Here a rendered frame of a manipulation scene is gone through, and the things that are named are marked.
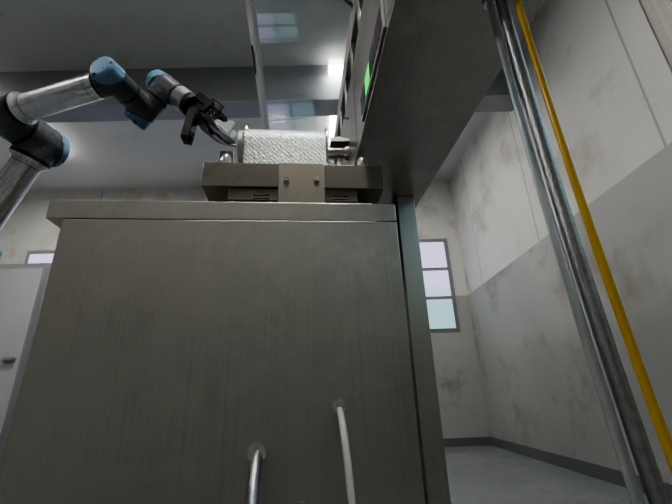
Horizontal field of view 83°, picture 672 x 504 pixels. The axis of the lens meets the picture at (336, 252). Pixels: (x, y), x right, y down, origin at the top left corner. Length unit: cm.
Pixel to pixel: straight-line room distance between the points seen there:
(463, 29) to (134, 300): 75
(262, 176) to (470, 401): 404
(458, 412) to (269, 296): 400
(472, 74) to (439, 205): 431
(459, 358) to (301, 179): 396
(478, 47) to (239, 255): 59
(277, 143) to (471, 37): 59
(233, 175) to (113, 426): 52
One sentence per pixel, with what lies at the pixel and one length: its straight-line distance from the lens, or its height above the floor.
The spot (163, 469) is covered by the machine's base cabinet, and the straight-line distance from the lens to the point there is 71.
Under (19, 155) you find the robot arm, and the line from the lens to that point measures 159.
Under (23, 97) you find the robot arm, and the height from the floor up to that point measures 137.
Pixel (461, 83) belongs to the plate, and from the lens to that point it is 91.
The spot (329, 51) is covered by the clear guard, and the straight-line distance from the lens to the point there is 159.
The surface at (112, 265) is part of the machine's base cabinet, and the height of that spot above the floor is 77.
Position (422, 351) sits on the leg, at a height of 64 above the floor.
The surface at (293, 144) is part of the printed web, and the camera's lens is 116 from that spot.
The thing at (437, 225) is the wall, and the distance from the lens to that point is 502.
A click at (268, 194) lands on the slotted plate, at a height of 96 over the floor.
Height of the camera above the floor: 54
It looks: 21 degrees up
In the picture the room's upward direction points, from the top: 2 degrees counter-clockwise
